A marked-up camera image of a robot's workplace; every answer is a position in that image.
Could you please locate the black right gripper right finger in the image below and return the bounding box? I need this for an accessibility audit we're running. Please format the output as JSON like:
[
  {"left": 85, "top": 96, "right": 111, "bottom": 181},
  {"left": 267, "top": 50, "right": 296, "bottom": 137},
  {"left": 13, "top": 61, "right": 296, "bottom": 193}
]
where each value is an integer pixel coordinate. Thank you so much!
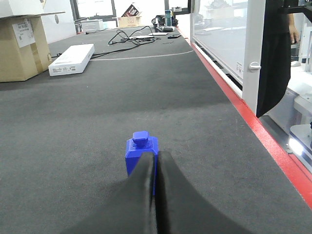
[{"left": 156, "top": 151, "right": 250, "bottom": 234}]

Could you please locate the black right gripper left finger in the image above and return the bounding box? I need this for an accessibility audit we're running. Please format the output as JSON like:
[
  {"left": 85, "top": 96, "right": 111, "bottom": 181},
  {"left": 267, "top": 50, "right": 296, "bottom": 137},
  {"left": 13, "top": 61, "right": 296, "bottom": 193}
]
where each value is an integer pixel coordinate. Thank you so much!
[{"left": 62, "top": 152, "right": 155, "bottom": 234}]

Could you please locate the blue plastic part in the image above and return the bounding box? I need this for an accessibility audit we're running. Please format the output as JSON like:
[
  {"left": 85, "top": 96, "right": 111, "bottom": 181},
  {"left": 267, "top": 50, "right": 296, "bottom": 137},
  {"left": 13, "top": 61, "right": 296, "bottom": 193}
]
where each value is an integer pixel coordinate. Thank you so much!
[{"left": 125, "top": 131, "right": 159, "bottom": 197}]

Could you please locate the long white flat box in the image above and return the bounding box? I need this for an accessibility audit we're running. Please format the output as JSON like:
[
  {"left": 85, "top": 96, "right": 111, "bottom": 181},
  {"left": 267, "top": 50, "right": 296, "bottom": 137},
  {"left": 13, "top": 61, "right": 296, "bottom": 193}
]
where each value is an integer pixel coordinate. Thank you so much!
[{"left": 48, "top": 44, "right": 95, "bottom": 76}]

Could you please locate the person in black clothes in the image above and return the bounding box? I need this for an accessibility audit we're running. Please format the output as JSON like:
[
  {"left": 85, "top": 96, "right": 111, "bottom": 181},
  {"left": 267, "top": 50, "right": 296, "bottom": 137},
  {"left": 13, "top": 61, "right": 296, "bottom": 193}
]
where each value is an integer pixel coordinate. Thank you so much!
[{"left": 256, "top": 0, "right": 300, "bottom": 117}]

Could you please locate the large cardboard box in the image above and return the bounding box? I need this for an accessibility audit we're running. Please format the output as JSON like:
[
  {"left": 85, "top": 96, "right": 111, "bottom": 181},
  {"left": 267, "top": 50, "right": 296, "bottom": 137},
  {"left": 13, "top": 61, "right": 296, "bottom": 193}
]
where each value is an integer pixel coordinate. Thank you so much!
[{"left": 0, "top": 11, "right": 64, "bottom": 82}]

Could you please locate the white printer device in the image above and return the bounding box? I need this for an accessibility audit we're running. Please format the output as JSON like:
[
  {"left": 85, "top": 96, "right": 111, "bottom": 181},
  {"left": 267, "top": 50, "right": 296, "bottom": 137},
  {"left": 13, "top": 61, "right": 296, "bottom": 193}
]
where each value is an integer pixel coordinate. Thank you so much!
[{"left": 81, "top": 19, "right": 105, "bottom": 33}]

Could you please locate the small open cardboard box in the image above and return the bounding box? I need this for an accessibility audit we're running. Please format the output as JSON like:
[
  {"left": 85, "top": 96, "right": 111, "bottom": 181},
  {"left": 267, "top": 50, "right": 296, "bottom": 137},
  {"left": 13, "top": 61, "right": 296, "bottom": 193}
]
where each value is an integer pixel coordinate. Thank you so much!
[{"left": 116, "top": 16, "right": 141, "bottom": 28}]

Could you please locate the blue green water bottle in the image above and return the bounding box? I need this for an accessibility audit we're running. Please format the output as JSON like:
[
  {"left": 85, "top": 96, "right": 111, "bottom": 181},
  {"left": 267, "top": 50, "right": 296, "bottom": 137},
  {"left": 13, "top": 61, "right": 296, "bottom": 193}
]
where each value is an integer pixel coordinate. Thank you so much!
[{"left": 165, "top": 9, "right": 172, "bottom": 26}]

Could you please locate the red conveyor side rail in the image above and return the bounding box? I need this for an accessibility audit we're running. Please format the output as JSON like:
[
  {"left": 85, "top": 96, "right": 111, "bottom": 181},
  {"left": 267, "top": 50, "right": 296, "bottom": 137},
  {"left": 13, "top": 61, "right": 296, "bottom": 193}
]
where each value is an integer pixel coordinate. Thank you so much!
[{"left": 178, "top": 28, "right": 312, "bottom": 207}]

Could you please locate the white enclosure door frame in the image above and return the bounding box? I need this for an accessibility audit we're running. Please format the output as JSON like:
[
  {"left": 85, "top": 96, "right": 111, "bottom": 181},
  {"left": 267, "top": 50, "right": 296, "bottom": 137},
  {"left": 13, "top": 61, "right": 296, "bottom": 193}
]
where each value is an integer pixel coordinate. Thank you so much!
[{"left": 190, "top": 0, "right": 265, "bottom": 113}]

